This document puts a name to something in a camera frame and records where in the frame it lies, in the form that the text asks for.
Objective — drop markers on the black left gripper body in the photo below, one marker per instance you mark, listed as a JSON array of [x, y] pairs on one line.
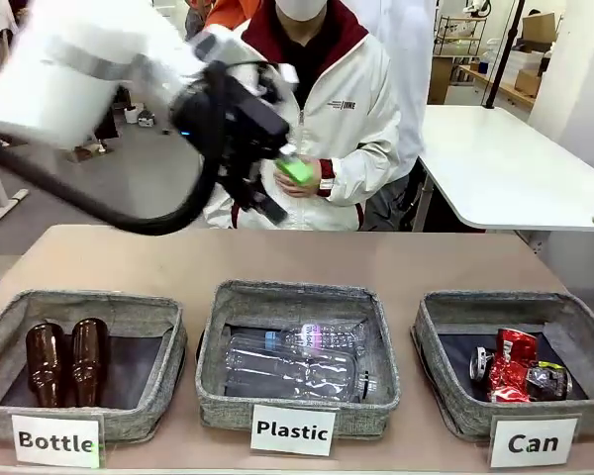
[[227, 128]]

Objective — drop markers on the large clear plastic bottle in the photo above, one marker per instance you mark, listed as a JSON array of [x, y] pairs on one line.
[[287, 376]]

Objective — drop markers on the crushed red can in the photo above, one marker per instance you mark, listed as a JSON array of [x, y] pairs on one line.
[[510, 366]]

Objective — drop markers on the brown glass bottle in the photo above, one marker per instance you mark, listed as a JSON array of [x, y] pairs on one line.
[[89, 356], [44, 361]]

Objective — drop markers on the person left forearm white sleeve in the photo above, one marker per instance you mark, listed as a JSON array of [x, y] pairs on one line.
[[366, 168]]

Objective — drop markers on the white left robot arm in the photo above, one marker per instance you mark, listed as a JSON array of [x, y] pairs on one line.
[[54, 89]]

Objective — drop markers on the grey fabric basket plastic label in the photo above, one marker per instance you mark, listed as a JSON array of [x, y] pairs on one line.
[[213, 356]]

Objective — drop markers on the grey fabric basket bottle label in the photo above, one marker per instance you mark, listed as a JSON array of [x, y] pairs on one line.
[[168, 336]]

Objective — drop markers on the crushed black can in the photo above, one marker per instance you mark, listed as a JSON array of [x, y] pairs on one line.
[[549, 381]]

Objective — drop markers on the grey fabric basket can label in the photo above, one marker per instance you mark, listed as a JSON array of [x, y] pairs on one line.
[[435, 356]]

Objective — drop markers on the white can sign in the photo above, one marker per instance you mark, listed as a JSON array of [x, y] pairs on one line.
[[533, 443]]

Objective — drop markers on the person left hand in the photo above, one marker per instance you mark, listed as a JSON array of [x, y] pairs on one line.
[[307, 190]]

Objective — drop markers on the person in white maroon jacket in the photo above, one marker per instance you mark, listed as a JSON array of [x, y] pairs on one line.
[[346, 99]]

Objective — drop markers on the white side table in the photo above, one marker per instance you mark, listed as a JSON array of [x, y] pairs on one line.
[[505, 168]]

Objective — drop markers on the bystander in orange top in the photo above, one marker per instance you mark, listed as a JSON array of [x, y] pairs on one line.
[[227, 12]]

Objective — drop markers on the small labelled clear plastic bottle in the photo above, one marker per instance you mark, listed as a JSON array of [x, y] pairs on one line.
[[322, 336]]

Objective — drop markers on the bystander in white coat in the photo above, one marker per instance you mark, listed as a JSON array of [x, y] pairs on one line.
[[406, 59]]

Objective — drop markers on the wooden desk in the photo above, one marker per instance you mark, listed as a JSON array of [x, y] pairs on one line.
[[445, 79]]

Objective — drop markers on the black stand pole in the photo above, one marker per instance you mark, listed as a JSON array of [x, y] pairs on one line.
[[500, 59]]

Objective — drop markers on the cardboard box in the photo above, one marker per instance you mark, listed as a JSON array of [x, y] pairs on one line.
[[539, 27]]

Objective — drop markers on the white plastic sign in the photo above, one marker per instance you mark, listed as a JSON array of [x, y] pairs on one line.
[[293, 430]]

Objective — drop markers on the white bottle sign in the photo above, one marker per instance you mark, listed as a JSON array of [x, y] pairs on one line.
[[57, 440]]

